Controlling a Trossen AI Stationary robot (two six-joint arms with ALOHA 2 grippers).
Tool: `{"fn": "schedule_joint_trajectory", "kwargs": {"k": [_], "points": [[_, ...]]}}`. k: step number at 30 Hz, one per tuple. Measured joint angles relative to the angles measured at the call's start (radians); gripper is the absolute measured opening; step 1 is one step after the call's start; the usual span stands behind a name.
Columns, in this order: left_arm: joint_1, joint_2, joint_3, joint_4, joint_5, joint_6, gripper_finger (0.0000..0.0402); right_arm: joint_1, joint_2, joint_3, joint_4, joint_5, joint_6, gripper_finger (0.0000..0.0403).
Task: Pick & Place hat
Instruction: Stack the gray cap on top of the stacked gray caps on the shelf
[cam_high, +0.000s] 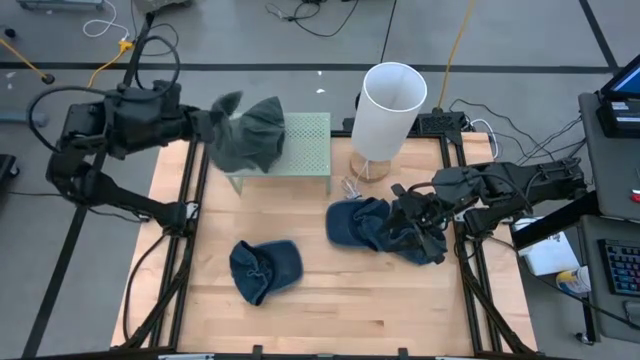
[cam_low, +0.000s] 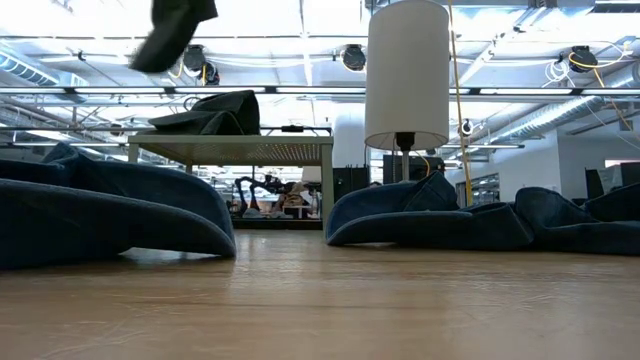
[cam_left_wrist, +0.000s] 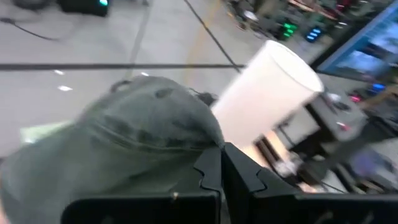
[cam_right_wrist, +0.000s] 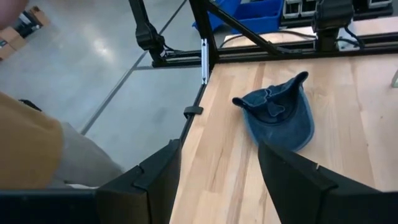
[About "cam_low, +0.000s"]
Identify white cylindrical lampshade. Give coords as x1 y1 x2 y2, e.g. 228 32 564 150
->
363 0 451 152

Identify black background gantry frame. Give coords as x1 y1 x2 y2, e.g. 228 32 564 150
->
259 124 334 137

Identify small pale green metal table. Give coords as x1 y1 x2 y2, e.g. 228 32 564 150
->
127 134 335 230

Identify silver ventilation duct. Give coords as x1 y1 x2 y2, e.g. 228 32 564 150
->
492 94 606 146

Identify person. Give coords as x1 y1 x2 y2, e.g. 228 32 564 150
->
279 181 309 207

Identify black background robot arms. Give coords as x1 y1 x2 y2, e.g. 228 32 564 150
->
233 174 287 214

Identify black monitor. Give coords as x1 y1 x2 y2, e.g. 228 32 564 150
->
382 154 446 184

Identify grey-green bucket hat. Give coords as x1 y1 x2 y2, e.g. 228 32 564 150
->
191 89 262 136

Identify black ceiling cord reel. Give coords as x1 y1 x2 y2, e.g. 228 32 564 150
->
568 44 600 74
340 43 368 73
181 43 221 86

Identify large dark blue bucket hat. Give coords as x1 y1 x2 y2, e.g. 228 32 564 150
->
0 142 238 271

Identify yellow hanging cord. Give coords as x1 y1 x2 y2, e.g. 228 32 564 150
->
447 0 474 207

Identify black cabinet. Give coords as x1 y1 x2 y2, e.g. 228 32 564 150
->
332 167 371 204

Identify silver lamp pole black socket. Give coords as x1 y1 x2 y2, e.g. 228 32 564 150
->
394 131 417 182

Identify black table edge rail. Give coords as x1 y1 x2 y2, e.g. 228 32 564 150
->
232 218 324 230

